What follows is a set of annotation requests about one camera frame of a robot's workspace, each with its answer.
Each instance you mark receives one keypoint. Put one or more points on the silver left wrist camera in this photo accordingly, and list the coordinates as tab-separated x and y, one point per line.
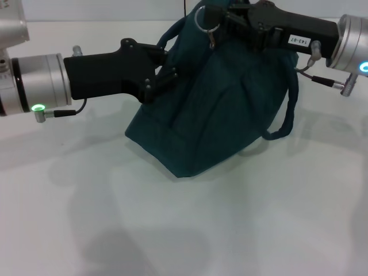
13	21

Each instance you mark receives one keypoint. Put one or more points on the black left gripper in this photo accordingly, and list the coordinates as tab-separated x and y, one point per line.
103	74

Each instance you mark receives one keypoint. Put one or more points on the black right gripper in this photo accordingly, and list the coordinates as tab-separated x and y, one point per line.
287	28

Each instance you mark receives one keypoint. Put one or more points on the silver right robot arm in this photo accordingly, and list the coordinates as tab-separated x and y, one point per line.
352	43

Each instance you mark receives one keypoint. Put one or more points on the dark teal insulated lunch bag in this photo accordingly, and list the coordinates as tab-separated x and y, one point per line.
218	115

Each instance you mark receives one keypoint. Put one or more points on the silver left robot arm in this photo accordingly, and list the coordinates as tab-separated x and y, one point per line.
37	83

